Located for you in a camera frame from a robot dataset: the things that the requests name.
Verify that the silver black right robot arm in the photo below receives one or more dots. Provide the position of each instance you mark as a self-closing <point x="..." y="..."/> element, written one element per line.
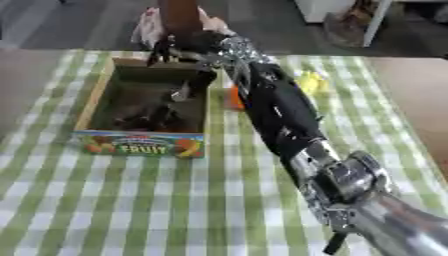
<point x="280" y="110"/>

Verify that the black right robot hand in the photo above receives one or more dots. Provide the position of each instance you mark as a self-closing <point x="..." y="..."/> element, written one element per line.
<point x="189" y="43"/>

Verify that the brown bag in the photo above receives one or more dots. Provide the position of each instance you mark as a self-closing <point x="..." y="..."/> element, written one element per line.
<point x="349" y="27"/>

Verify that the yellow toy fruit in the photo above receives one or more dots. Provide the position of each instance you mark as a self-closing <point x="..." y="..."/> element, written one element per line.
<point x="311" y="82"/>

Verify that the white pole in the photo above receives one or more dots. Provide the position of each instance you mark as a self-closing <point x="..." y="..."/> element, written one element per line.
<point x="377" y="22"/>

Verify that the orange toy block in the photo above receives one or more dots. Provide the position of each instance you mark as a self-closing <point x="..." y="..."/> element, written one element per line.
<point x="234" y="98"/>

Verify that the cardboard box with fruit print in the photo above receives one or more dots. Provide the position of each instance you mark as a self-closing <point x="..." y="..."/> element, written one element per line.
<point x="140" y="100"/>

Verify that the white cabinet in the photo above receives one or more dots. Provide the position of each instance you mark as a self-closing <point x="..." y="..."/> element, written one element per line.
<point x="319" y="9"/>

